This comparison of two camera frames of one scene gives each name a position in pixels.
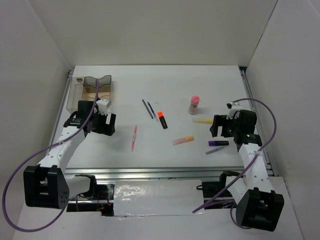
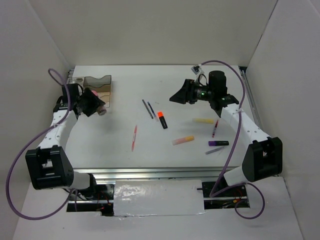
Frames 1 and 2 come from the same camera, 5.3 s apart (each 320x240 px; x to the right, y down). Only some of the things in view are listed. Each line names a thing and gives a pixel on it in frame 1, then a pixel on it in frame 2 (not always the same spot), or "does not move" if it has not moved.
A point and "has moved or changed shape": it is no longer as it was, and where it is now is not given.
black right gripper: (221, 120) to (186, 93)
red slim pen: (134, 138) does not move
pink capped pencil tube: (193, 106) has moved or changed shape
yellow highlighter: (202, 120) does not move
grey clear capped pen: (212, 150) does not move
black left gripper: (106, 129) to (95, 102)
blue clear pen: (153, 112) does not move
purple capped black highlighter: (218, 143) does not move
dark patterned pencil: (147, 108) does not move
